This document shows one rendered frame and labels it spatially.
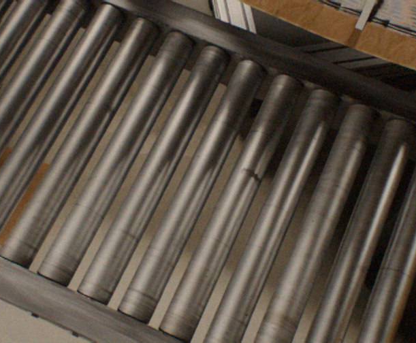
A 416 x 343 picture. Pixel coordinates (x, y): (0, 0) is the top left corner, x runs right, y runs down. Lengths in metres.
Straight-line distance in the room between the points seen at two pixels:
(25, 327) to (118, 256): 0.86
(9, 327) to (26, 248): 0.83
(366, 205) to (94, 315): 0.43
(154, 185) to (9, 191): 0.22
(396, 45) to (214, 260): 0.38
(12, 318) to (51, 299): 0.85
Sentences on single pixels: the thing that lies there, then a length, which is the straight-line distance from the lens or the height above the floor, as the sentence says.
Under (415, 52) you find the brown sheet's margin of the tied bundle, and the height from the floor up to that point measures 1.01.
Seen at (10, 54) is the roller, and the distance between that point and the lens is 1.08.
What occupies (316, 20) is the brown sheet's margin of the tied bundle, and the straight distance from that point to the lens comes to 0.83.
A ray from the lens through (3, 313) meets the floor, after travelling 1.76.
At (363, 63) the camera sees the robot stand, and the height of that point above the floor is 0.23.
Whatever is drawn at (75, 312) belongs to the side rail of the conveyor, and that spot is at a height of 0.80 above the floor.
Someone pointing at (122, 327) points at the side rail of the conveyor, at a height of 0.80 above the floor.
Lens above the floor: 1.67
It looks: 69 degrees down
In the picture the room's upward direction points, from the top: 3 degrees clockwise
